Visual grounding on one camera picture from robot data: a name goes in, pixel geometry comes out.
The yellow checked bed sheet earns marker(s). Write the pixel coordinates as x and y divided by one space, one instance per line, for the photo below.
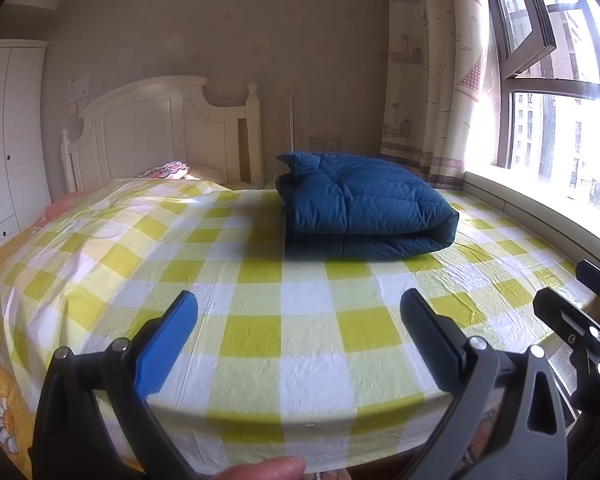
260 310

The orange floral bed sheet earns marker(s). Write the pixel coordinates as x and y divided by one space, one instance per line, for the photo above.
0 410

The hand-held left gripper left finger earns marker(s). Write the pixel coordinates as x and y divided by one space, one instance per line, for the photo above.
167 345

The beige window sill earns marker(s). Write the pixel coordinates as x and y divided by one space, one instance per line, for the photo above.
530 210

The window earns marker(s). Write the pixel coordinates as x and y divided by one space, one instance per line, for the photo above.
555 125

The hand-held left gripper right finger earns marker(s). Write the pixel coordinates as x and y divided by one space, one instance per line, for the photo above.
432 342

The wall socket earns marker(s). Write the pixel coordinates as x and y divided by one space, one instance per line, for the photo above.
325 142

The white bed headboard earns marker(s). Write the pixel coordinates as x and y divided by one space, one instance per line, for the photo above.
140 130

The paper wall notice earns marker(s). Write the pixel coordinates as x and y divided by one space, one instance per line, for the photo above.
79 86

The floral pillow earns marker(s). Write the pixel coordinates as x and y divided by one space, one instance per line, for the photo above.
167 170

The white wardrobe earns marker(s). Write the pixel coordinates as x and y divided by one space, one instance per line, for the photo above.
10 135

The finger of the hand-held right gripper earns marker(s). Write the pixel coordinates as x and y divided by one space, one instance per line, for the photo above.
595 277
560 310

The blue quilted jacket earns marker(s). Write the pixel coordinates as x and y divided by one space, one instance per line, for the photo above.
370 200

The wall light switch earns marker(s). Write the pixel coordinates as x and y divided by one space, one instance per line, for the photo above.
76 107

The person's left hand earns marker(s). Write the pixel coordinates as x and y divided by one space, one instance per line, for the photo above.
260 470

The printed cream curtain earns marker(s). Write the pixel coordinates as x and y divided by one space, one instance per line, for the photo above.
430 85

